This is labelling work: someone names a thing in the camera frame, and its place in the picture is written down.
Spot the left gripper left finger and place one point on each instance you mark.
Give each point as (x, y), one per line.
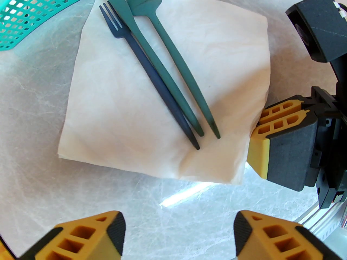
(100, 242)

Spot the aluminium mounting rail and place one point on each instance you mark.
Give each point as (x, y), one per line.
(325, 226)

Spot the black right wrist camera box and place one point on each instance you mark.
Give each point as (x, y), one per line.
(320, 28)

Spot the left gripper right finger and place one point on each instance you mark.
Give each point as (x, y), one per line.
(260, 250)

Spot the white paper napkin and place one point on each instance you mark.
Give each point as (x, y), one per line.
(113, 112)

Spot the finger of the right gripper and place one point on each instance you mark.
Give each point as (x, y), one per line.
(290, 156)
(299, 101)

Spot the green plastic knife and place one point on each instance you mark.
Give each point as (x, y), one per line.
(119, 7)

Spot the dark blue plastic fork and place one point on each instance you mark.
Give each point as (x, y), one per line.
(151, 72)

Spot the green plastic spoon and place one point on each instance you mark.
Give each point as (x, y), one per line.
(143, 1)

